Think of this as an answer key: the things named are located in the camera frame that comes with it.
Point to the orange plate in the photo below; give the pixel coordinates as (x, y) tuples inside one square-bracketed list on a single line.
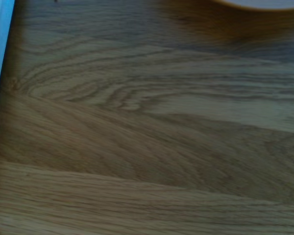
[(264, 3)]

